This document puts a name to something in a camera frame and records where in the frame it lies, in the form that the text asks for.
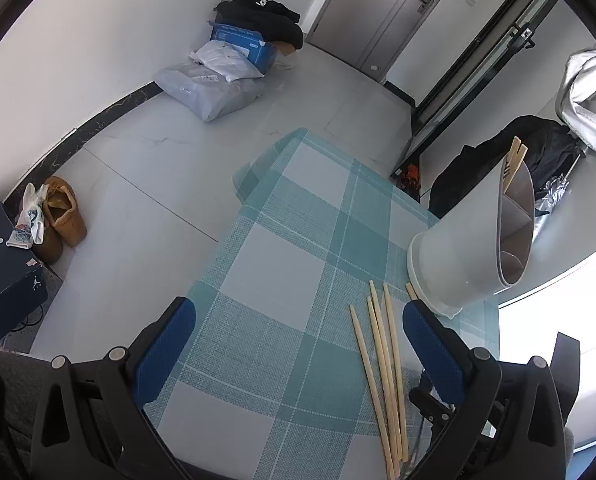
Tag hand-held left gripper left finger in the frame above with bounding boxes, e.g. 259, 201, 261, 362
30, 296, 197, 480

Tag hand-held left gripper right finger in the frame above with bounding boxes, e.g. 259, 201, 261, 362
403, 299, 568, 480

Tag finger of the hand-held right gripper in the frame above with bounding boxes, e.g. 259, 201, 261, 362
409, 385, 453, 426

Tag white grey utensil holder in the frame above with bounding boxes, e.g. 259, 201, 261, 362
407, 157, 534, 318

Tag bright window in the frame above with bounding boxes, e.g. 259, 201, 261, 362
498, 247, 596, 456

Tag teal plaid tablecloth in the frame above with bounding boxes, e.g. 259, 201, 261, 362
143, 127, 501, 480

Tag black rectangular box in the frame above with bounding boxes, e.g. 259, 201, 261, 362
555, 332, 582, 418

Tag brown shoe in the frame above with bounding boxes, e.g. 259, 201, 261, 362
43, 176, 88, 248
30, 225, 64, 264

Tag person's grey trousers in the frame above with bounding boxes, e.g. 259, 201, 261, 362
0, 347, 144, 480

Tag dark blue shoe box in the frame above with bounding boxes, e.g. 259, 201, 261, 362
0, 198, 50, 346

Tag orange black tool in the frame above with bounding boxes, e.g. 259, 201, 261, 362
398, 162, 421, 191

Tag white printed sock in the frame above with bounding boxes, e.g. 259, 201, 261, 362
6, 183, 49, 248

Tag black backpack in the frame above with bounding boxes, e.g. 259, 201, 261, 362
429, 115, 583, 221

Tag silver folded umbrella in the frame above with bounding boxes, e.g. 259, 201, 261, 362
532, 147, 586, 241

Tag grey plastic parcel bag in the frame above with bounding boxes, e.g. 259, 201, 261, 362
154, 60, 266, 122

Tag white plastic parcel bag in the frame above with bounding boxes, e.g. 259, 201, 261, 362
189, 40, 266, 82

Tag white hanging bag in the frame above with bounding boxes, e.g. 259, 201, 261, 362
555, 49, 596, 152

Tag black framed glass door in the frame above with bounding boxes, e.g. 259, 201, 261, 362
410, 0, 558, 136

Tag blue cardboard box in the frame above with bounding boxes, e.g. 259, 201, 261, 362
209, 21, 277, 73

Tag grey door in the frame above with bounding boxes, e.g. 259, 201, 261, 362
310, 0, 471, 83

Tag black clothes heap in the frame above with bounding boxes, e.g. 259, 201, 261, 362
214, 0, 305, 51

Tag black cable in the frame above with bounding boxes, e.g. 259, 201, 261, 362
0, 305, 46, 348

